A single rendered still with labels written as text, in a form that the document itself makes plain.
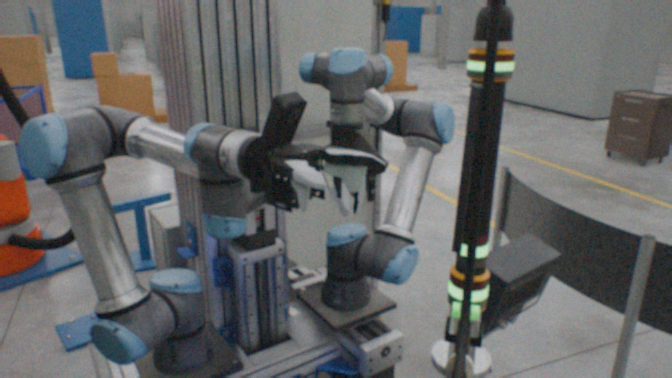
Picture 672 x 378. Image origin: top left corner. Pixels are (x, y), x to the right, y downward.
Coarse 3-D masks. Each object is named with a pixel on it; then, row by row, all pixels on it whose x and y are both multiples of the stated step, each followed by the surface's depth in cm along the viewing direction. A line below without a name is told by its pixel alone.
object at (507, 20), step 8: (488, 0) 46; (504, 0) 46; (488, 8) 46; (504, 8) 46; (480, 16) 46; (488, 16) 46; (504, 16) 45; (512, 16) 46; (480, 24) 47; (504, 24) 46; (512, 24) 46; (480, 32) 47; (504, 32) 46; (480, 40) 47; (504, 40) 46; (512, 40) 47; (480, 312) 56; (480, 320) 57
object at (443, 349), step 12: (456, 312) 53; (456, 324) 52; (480, 324) 55; (444, 336) 54; (480, 336) 53; (432, 348) 61; (444, 348) 61; (480, 348) 61; (432, 360) 60; (444, 360) 59; (480, 360) 59; (444, 372) 58; (480, 372) 57
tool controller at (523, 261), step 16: (528, 240) 140; (496, 256) 131; (512, 256) 132; (528, 256) 133; (544, 256) 135; (560, 256) 137; (496, 272) 125; (512, 272) 126; (528, 272) 128; (544, 272) 134; (496, 288) 125; (512, 288) 125; (528, 288) 132; (544, 288) 142; (496, 304) 126; (512, 304) 131; (528, 304) 140; (496, 320) 130; (512, 320) 133
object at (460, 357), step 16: (496, 0) 38; (496, 16) 39; (496, 32) 39; (496, 48) 40; (480, 112) 41; (480, 128) 42; (480, 144) 42; (480, 160) 42; (480, 176) 43; (480, 192) 43; (480, 208) 44; (464, 288) 46; (464, 304) 46; (464, 320) 45; (464, 336) 45; (464, 352) 44; (448, 368) 45; (464, 368) 42
